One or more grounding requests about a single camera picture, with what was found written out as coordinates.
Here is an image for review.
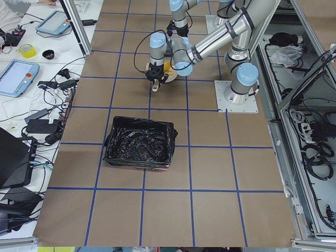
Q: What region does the orange power strip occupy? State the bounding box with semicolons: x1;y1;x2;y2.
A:
59;89;76;121

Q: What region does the small black bowl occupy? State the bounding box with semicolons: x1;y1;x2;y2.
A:
42;49;55;60

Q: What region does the black computer box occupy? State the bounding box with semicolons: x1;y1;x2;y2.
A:
1;129;37;189

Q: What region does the black power adapter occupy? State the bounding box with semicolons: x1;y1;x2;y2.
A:
26;119;63;134

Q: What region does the yellow tape roll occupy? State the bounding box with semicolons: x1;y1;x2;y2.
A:
18;44;37;58

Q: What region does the beige plastic dustpan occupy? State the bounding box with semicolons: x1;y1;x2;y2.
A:
145;61;177;92

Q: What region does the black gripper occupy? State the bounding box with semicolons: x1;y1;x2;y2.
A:
166;20;188;37
145;62;169;88

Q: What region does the pink bin with black bag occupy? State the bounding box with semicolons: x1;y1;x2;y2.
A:
103;116;178;170

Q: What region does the blue teach pendant far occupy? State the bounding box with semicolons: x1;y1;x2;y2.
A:
35;10;70;37

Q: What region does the blue teach pendant near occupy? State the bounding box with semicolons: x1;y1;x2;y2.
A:
1;59;40;98

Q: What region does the aluminium frame post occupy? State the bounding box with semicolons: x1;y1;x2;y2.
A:
60;0;92;57

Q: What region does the blue teach pendant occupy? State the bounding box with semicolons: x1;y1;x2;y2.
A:
35;10;70;37
1;59;40;98

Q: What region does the yellow toy potato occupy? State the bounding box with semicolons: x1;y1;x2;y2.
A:
163;61;175;76

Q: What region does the white crumpled cloth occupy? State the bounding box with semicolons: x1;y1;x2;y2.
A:
270;45;303;68

